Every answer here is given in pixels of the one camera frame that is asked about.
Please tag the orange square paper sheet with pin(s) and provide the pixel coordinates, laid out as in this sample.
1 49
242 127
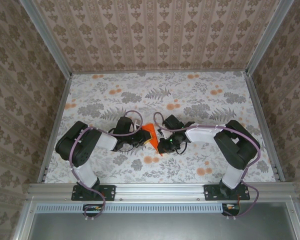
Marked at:
150 128

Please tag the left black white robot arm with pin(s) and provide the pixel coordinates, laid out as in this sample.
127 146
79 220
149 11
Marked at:
77 147

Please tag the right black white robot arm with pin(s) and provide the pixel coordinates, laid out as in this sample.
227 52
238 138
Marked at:
240 147

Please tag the grey metal sheet panel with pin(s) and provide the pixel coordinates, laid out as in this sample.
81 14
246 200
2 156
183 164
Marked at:
165 227

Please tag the floral patterned table cover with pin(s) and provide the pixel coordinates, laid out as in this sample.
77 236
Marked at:
165 172

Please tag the small black connector box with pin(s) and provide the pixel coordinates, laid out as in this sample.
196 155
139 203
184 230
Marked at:
231 211
92 211

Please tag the aluminium front frame beam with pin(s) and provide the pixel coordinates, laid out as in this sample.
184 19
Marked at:
160 191

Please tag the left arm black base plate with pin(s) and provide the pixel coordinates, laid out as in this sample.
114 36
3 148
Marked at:
110 192

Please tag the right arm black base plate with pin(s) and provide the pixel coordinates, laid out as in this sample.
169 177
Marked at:
210 192

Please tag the aluminium back rail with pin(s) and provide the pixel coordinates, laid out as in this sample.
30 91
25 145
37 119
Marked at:
157 72

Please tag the aluminium side rail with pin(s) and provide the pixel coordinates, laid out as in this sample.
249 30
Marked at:
263 125
61 105

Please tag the aluminium corner post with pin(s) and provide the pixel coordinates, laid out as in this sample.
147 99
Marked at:
270 37
46 40

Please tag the aluminium lower frame bar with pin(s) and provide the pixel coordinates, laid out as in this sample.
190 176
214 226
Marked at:
297 225
23 225

